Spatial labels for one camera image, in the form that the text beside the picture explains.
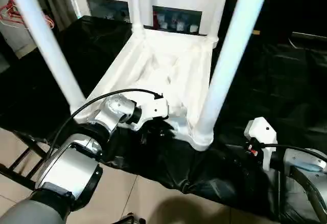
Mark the black work mat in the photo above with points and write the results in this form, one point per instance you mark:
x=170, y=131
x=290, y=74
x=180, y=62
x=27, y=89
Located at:
x=30, y=81

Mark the black furniture with yellow label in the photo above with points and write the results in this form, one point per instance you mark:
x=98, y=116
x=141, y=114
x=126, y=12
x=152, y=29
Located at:
x=301, y=4

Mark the black metal stand leg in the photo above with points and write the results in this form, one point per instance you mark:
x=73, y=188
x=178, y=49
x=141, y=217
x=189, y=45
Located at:
x=23, y=160

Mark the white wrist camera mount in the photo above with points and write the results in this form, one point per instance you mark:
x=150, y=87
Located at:
x=260, y=134
x=153, y=109

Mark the red patterned object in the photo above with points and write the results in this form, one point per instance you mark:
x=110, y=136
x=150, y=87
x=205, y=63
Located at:
x=15, y=12

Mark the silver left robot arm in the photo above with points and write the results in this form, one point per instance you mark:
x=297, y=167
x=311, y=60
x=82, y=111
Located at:
x=76, y=157

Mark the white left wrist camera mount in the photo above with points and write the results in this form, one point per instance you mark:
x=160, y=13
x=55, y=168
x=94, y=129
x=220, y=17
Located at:
x=153, y=109

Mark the black left robot foot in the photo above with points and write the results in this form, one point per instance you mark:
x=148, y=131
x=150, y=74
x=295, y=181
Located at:
x=133, y=219

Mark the white plastic table top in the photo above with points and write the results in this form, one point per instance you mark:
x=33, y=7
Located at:
x=163, y=65

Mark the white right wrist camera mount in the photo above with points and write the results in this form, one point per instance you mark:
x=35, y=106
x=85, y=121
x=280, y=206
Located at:
x=260, y=134

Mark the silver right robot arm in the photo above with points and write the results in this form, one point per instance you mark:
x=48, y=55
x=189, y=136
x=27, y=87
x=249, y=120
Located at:
x=306, y=178

